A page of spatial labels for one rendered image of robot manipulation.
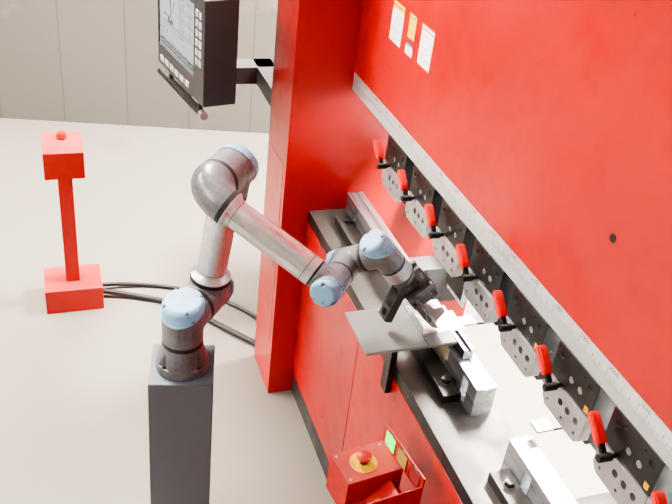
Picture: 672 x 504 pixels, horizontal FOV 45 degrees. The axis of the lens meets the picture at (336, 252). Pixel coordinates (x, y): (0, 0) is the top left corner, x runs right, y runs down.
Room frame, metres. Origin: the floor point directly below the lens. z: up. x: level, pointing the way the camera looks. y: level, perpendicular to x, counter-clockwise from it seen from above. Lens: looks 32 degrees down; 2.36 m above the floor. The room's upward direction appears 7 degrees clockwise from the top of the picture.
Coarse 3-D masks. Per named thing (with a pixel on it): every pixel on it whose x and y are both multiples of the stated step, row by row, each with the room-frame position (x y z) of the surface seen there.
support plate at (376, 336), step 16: (352, 320) 1.80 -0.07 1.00; (368, 320) 1.81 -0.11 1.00; (400, 320) 1.83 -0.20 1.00; (368, 336) 1.74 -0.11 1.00; (384, 336) 1.75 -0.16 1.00; (400, 336) 1.76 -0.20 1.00; (416, 336) 1.77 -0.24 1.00; (432, 336) 1.77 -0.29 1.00; (448, 336) 1.78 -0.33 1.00; (368, 352) 1.67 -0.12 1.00; (384, 352) 1.69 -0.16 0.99
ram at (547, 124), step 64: (384, 0) 2.47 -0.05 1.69; (448, 0) 2.09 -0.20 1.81; (512, 0) 1.82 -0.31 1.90; (576, 0) 1.61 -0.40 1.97; (640, 0) 1.44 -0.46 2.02; (384, 64) 2.41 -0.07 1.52; (448, 64) 2.03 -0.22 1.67; (512, 64) 1.76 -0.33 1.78; (576, 64) 1.56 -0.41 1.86; (640, 64) 1.40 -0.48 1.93; (448, 128) 1.97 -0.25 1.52; (512, 128) 1.71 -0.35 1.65; (576, 128) 1.51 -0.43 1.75; (640, 128) 1.35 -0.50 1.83; (448, 192) 1.91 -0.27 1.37; (512, 192) 1.65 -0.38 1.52; (576, 192) 1.46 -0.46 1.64; (640, 192) 1.30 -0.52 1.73; (576, 256) 1.41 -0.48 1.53; (640, 256) 1.26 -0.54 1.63; (576, 320) 1.35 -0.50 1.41; (640, 320) 1.21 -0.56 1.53; (640, 384) 1.16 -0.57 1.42
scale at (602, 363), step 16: (368, 96) 2.49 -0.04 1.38; (384, 112) 2.36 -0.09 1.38; (400, 128) 2.24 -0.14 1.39; (416, 144) 2.13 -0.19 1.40; (464, 208) 1.82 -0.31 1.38; (480, 224) 1.74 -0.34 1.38; (496, 240) 1.67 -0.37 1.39; (512, 256) 1.60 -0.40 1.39; (528, 272) 1.53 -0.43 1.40; (544, 288) 1.47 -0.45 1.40; (544, 304) 1.45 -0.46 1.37; (560, 320) 1.39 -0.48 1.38; (576, 336) 1.34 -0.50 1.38; (592, 352) 1.29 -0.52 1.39; (608, 368) 1.24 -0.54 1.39; (624, 384) 1.19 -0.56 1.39; (640, 400) 1.15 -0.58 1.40; (640, 416) 1.13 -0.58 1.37; (656, 416) 1.10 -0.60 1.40; (656, 432) 1.09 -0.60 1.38
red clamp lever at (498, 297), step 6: (492, 294) 1.56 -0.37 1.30; (498, 294) 1.56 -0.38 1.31; (498, 300) 1.54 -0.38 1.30; (504, 300) 1.55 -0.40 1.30; (498, 306) 1.54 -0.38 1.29; (504, 306) 1.54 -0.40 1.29; (498, 312) 1.53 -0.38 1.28; (504, 312) 1.53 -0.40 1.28; (504, 318) 1.52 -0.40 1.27; (504, 324) 1.51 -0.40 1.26; (510, 324) 1.51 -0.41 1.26; (498, 330) 1.50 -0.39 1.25; (504, 330) 1.50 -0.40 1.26; (510, 330) 1.50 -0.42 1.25
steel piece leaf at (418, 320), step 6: (414, 318) 1.83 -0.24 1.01; (420, 318) 1.85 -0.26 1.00; (444, 318) 1.86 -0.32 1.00; (420, 324) 1.79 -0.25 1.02; (426, 324) 1.82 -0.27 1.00; (438, 324) 1.83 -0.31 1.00; (444, 324) 1.83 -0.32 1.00; (450, 324) 1.84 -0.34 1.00; (420, 330) 1.79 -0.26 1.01; (426, 330) 1.80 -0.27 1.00; (432, 330) 1.80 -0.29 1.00; (438, 330) 1.80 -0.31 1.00; (444, 330) 1.81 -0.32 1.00; (450, 330) 1.81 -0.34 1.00
